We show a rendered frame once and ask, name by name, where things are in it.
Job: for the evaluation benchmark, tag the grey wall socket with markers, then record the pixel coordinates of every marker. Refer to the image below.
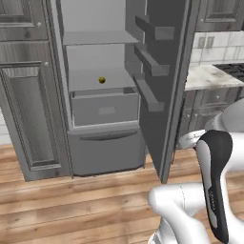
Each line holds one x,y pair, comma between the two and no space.
210,42
201,42

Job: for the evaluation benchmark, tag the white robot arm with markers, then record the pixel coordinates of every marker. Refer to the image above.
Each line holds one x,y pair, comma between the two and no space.
173,205

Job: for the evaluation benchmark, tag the grey fridge door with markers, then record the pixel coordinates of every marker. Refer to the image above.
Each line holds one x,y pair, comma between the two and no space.
158,133

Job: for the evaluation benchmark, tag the grey base cupboards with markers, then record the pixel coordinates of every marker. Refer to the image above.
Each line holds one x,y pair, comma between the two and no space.
200,108

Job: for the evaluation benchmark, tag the grey fridge door bin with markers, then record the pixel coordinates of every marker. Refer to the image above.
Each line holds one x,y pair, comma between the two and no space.
152,103
157,68
163,32

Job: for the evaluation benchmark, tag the black hob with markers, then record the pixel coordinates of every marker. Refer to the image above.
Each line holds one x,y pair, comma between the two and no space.
233,70

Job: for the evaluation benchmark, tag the grey freezer drawer front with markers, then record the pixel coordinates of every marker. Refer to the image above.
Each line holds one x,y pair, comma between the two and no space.
105,155

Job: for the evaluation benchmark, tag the tall grey cupboard door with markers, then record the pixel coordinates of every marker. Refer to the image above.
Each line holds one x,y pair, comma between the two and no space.
28,117

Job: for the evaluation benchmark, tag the grey fridge shelf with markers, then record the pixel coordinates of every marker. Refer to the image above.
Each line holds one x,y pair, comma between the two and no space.
95,37
85,79

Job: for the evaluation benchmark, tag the small grey cupboard door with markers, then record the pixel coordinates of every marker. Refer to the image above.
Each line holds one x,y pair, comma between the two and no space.
19,19

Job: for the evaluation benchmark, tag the grey fridge body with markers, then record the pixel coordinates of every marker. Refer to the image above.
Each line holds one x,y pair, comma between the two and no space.
95,16

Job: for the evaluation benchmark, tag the grey wall cupboard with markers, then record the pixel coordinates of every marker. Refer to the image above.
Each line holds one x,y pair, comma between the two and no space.
219,14

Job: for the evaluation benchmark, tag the yellow lemon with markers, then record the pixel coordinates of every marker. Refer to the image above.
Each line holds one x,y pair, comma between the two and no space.
101,79

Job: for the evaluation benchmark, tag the silver cupboard knob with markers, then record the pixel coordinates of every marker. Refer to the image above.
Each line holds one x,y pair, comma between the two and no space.
38,24
46,64

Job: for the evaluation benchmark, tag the grey fridge crisper drawer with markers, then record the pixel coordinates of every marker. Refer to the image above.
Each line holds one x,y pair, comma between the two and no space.
105,109

